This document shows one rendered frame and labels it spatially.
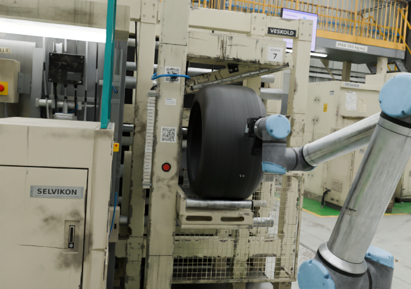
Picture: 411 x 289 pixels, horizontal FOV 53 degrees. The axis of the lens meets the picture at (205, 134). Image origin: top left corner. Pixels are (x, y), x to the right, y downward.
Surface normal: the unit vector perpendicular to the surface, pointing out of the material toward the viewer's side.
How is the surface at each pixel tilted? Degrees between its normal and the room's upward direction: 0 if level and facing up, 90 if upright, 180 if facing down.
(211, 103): 59
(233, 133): 78
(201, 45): 90
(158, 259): 90
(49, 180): 90
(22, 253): 90
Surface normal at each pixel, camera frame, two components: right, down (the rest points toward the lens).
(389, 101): -0.80, -0.17
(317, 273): -0.87, 0.03
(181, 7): 0.21, 0.07
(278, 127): 0.22, -0.14
